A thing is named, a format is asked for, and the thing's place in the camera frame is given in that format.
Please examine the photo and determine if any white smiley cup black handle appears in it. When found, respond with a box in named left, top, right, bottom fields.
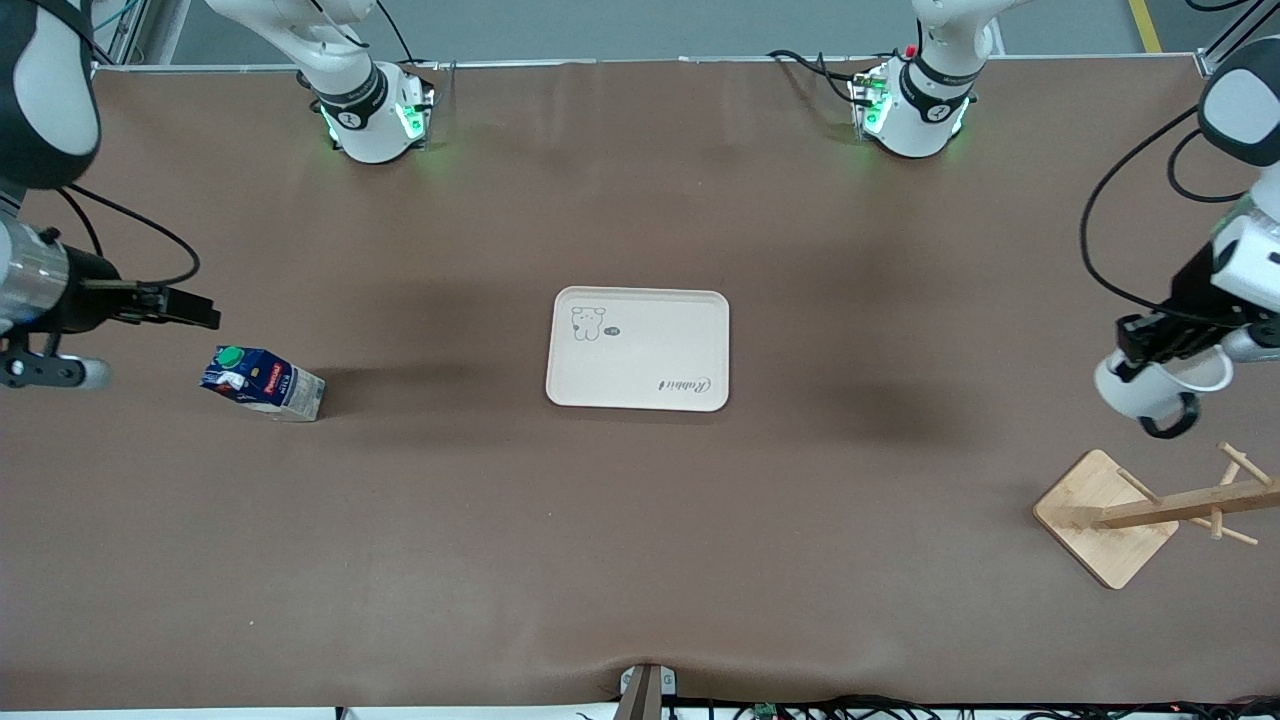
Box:
left=1094, top=345, right=1237, bottom=440

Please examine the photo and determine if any blue milk carton green cap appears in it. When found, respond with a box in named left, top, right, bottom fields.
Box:
left=200, top=346, right=326, bottom=423

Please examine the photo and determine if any cream tray with bear print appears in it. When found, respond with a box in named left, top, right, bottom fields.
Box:
left=546, top=287, right=731, bottom=412

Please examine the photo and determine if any wooden mug tree stand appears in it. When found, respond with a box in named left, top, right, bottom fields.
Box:
left=1033, top=440, right=1280, bottom=590

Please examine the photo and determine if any silver table edge strip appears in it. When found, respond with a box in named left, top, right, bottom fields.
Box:
left=95, top=56, right=1201, bottom=73

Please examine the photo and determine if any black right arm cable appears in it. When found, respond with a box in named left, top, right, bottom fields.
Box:
left=55, top=185, right=201, bottom=289

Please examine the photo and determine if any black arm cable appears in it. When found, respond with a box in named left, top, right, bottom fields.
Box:
left=1079, top=105, right=1253, bottom=323
left=55, top=185, right=201, bottom=289

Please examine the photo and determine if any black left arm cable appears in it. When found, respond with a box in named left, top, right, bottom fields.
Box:
left=1079, top=105, right=1253, bottom=323

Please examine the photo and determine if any aluminium frame post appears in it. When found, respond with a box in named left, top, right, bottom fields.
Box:
left=1198, top=0, right=1280, bottom=71

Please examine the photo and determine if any black base cable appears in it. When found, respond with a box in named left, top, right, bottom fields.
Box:
left=767, top=48, right=873, bottom=106

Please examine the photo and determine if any brown post with grey bracket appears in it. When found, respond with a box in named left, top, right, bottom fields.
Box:
left=618, top=664, right=678, bottom=720

